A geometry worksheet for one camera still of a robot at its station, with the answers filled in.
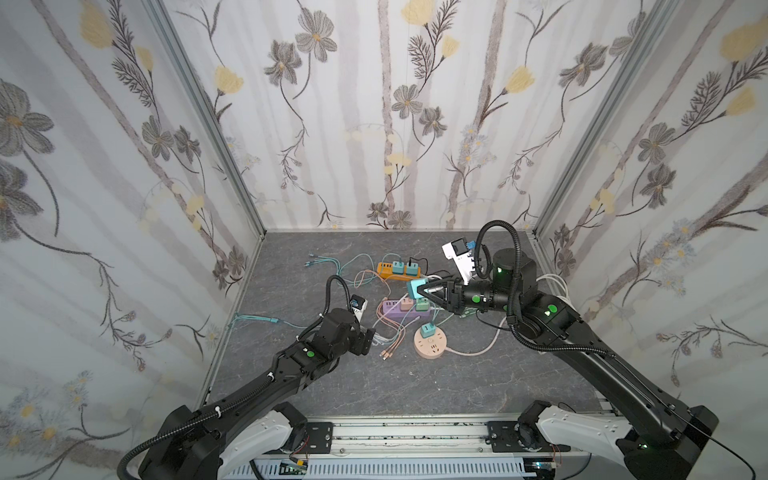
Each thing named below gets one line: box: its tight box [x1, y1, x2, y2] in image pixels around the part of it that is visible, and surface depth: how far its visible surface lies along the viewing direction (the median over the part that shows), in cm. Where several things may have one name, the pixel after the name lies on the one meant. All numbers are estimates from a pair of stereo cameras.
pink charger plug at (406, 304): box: [400, 297, 414, 311], surface depth 93 cm
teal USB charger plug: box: [392, 261, 405, 275], surface depth 103 cm
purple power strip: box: [382, 300, 433, 320], surface depth 97 cm
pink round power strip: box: [414, 327, 447, 360], surface depth 90 cm
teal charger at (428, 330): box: [421, 322, 436, 338], surface depth 88 cm
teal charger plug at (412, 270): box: [406, 262, 419, 277], surface depth 103 cm
